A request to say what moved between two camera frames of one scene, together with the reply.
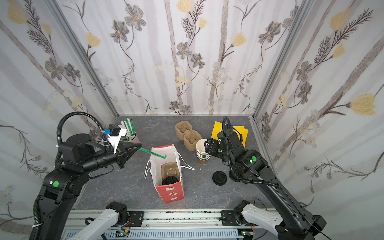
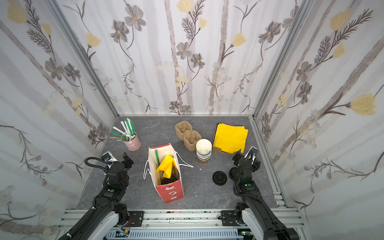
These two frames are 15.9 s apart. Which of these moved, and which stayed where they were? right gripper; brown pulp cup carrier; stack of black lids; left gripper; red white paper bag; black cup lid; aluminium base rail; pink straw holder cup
Moved: left gripper; right gripper
Stayed: aluminium base rail; black cup lid; brown pulp cup carrier; red white paper bag; stack of black lids; pink straw holder cup
